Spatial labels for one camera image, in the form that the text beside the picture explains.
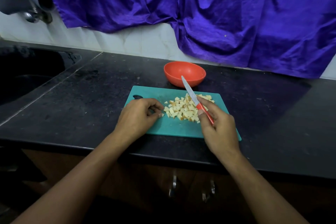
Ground person's left hand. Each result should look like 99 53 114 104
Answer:
111 98 166 146

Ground person's right hand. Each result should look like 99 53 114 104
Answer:
197 95 242 165

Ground teal plastic cutting board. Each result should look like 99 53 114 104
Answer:
123 85 243 141

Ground pile of diced apple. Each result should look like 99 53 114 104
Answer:
163 93 215 123

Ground red-handled kitchen knife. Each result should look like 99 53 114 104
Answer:
181 76 215 126

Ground orange bowl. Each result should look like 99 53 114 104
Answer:
163 61 207 89

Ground person's left forearm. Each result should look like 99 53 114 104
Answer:
13 133 129 224

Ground person's right forearm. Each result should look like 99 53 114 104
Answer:
223 150 310 224

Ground dark kitchen sink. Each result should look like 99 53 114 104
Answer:
0 45 82 104

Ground purple cloth curtain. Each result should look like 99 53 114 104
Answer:
42 0 336 79

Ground metal cabinet handle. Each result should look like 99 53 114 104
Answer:
168 174 179 198
202 179 216 203

